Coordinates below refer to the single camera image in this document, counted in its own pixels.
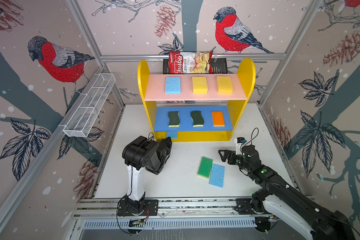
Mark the blue sponge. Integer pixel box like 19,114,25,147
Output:
209,164,225,188
165,77,181,94
166,132,178,139

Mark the dark green wavy sponge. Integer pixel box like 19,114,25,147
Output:
168,111,180,128
191,111,205,127

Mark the orange sponge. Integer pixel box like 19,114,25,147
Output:
212,111,225,127

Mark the yellow sponge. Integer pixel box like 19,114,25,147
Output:
217,76,234,95
192,77,208,94

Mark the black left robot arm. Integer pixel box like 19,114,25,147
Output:
122,136,172,213

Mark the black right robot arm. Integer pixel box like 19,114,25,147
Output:
219,145,355,240

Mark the yellow shelf with coloured boards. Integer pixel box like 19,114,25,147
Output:
138,59,256,142

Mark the red cassava chips bag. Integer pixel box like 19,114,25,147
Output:
169,51,213,74

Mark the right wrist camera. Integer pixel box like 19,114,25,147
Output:
235,137,247,155

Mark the black wire basket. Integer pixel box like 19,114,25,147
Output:
163,58,228,74

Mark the white wire mesh tray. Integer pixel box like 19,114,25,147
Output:
63,73,116,138

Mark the aluminium rail base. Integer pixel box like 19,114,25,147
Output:
71,196,319,232

